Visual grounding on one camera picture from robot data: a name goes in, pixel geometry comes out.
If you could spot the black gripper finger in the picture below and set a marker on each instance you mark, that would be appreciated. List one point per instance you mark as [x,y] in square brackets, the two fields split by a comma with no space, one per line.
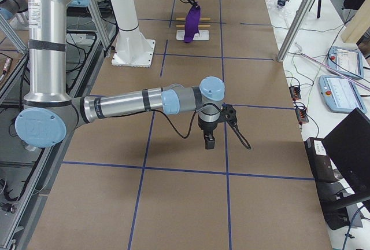
[211,142]
[206,138]
[194,4]

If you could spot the purple towel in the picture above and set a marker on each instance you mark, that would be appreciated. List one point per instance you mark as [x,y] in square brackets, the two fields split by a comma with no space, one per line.
[191,24]

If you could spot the white wooden towel rack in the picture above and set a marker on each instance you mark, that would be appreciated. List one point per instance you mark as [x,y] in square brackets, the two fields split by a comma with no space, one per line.
[202,35]

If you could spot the brown paper table cover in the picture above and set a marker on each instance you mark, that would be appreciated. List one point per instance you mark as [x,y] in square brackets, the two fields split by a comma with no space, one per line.
[147,182]

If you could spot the blue black handheld tool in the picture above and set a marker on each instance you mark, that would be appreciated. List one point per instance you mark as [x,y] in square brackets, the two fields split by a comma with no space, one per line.
[282,3]

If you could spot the near orange connector block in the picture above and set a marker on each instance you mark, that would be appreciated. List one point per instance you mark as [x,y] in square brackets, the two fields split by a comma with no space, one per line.
[301,112]

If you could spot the orange connector block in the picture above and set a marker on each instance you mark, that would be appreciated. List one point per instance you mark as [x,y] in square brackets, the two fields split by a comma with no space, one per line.
[295,91]
[301,112]

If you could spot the far orange connector block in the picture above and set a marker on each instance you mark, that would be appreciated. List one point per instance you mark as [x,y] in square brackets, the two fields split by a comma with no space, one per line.
[295,91]

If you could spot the black computer box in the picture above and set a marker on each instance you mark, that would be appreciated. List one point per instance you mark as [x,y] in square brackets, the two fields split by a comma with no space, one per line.
[320,163]

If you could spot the black tripod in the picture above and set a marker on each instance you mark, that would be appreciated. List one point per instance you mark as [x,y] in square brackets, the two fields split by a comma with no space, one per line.
[318,13]

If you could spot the near teach pendant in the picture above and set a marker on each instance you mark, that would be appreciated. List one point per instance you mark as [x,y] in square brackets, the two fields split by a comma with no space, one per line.
[340,95]

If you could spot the teach pendant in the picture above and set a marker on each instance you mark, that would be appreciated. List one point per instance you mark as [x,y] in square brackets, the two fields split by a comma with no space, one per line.
[346,61]
[340,95]

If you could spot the black monitor on stand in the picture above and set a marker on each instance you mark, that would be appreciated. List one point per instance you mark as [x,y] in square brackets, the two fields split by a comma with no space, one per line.
[347,145]

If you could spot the far teach pendant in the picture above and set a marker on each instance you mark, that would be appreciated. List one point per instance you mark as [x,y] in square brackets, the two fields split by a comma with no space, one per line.
[346,61]

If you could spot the wooden beam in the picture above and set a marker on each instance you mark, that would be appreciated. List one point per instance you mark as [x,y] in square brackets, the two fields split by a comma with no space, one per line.
[358,25]

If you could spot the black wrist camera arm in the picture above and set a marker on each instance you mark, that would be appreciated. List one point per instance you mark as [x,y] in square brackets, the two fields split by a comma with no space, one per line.
[229,114]

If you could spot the aluminium frame post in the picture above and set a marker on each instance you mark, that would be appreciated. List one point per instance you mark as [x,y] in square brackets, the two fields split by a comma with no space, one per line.
[294,29]

